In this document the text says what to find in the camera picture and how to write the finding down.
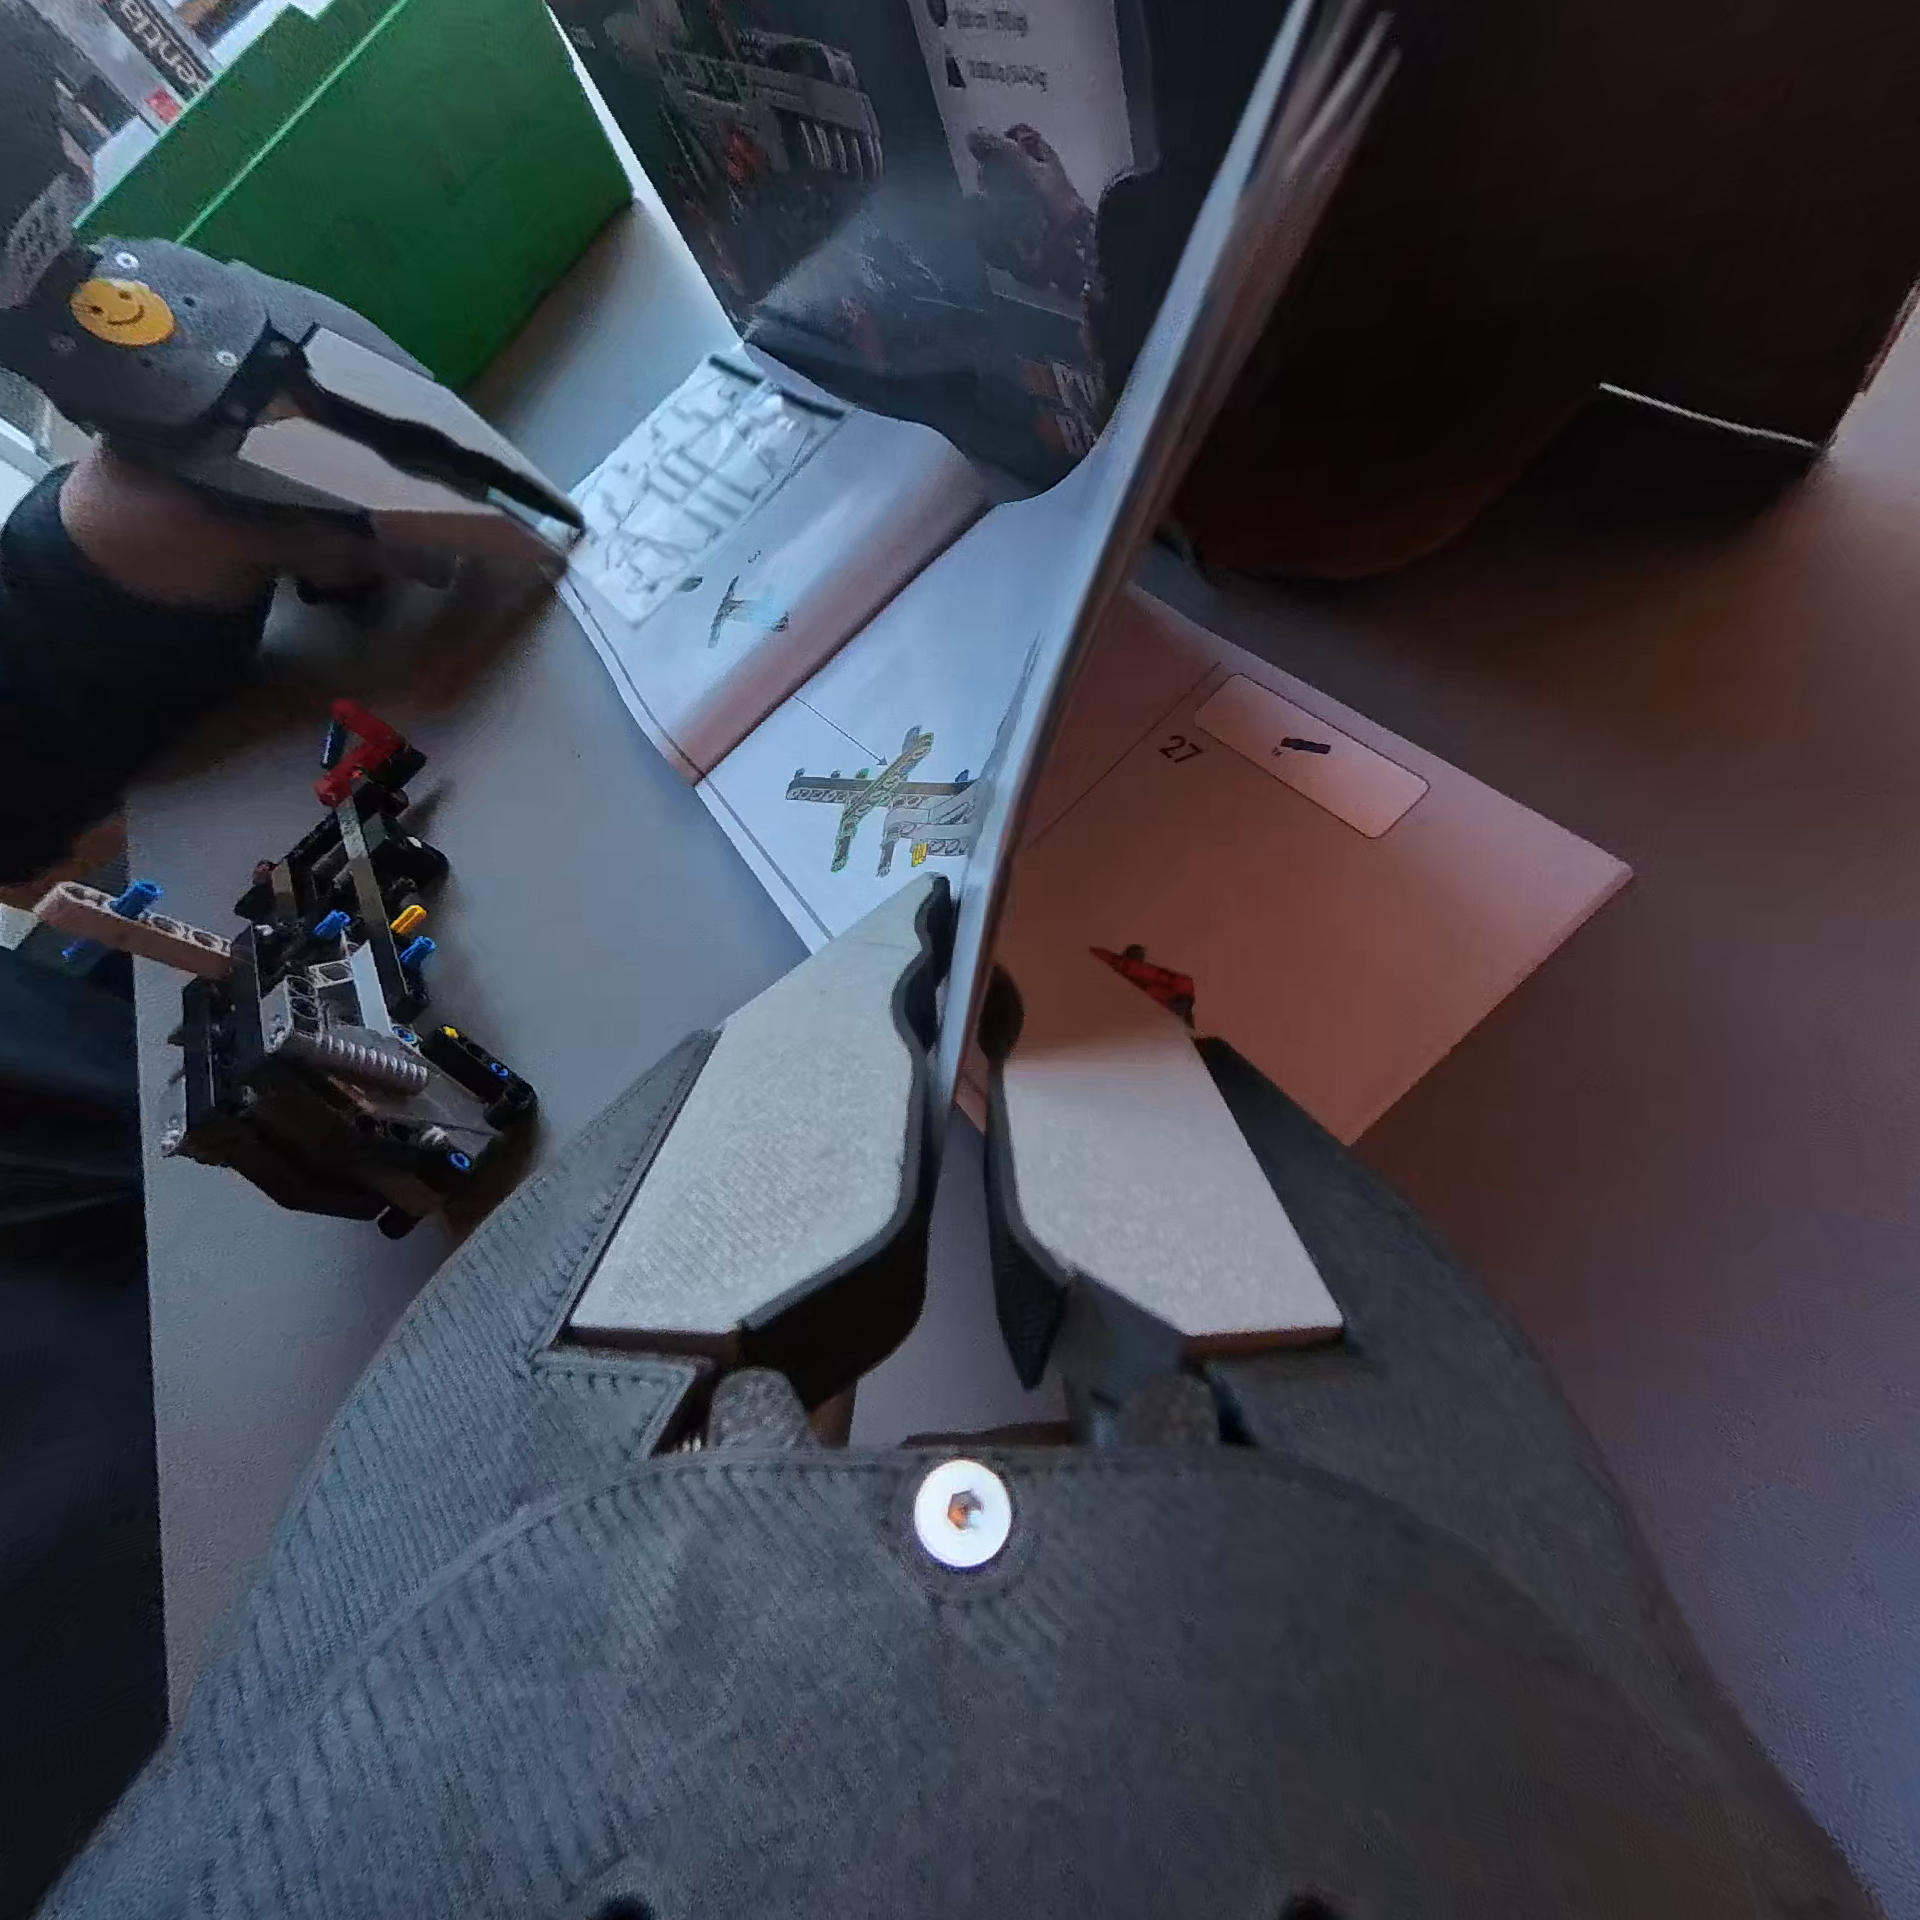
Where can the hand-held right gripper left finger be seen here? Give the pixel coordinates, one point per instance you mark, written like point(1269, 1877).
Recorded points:
point(763, 1172)

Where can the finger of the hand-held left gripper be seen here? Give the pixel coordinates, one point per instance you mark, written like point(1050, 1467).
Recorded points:
point(428, 428)
point(451, 542)

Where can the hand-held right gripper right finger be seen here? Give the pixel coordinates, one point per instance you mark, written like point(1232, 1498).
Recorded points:
point(1154, 1185)

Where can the lego instruction booklet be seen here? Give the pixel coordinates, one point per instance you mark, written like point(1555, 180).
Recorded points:
point(1305, 901)

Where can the person's left forearm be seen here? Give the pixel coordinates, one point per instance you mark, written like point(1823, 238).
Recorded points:
point(90, 706)

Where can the red angled lego piece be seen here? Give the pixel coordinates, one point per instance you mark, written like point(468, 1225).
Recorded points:
point(360, 739)

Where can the black lego set box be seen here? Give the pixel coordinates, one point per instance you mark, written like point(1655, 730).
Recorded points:
point(839, 195)

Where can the partly built lego model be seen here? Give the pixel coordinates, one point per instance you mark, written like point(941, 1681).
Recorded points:
point(299, 1037)

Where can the person's left hand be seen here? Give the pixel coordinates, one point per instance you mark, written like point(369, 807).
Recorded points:
point(165, 524)

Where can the green box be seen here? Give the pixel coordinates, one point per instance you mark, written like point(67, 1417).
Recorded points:
point(389, 182)

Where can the white printed carton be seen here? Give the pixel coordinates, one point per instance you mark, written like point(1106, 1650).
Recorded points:
point(165, 76)

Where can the person's lap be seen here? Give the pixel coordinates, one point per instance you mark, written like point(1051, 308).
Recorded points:
point(59, 1202)

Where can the brown cardboard box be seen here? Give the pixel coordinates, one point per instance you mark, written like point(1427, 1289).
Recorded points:
point(1576, 226)

